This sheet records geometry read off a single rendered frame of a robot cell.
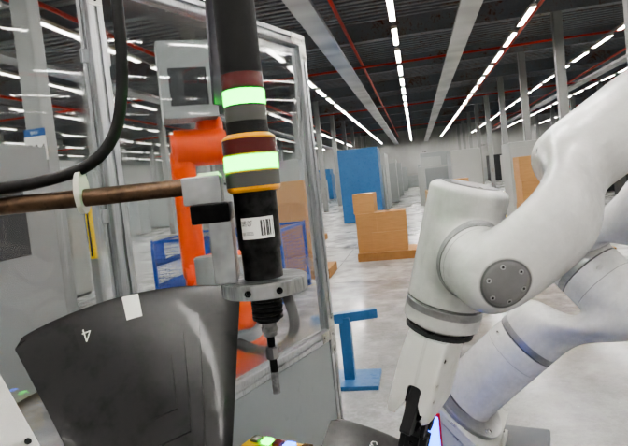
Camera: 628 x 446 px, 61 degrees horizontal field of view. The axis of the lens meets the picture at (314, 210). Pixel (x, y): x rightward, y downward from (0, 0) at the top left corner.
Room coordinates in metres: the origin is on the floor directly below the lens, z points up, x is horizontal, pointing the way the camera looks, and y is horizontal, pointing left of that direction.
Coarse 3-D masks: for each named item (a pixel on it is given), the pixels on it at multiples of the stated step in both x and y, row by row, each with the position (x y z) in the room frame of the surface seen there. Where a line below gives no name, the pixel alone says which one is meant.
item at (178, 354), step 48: (192, 288) 0.59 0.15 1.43; (48, 336) 0.52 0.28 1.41; (144, 336) 0.53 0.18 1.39; (192, 336) 0.53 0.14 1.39; (48, 384) 0.49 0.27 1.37; (96, 384) 0.49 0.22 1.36; (144, 384) 0.49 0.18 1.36; (192, 384) 0.49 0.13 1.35; (96, 432) 0.46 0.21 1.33; (144, 432) 0.46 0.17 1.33; (192, 432) 0.45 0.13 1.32
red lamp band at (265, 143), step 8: (264, 136) 0.41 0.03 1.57; (224, 144) 0.41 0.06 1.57; (232, 144) 0.41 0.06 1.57; (240, 144) 0.41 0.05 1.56; (248, 144) 0.41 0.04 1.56; (256, 144) 0.41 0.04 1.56; (264, 144) 0.41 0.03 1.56; (272, 144) 0.42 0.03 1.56; (224, 152) 0.42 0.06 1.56; (232, 152) 0.41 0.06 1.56; (240, 152) 0.41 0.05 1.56
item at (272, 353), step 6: (270, 342) 0.42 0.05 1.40; (270, 348) 0.42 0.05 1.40; (276, 348) 0.42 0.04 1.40; (270, 354) 0.42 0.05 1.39; (276, 354) 0.42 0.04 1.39; (270, 360) 0.43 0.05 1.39; (276, 360) 0.43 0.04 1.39; (270, 366) 0.43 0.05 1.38; (276, 366) 0.43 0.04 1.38; (276, 372) 0.43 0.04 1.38; (276, 378) 0.42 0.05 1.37; (276, 384) 0.42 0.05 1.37; (276, 390) 0.42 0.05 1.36
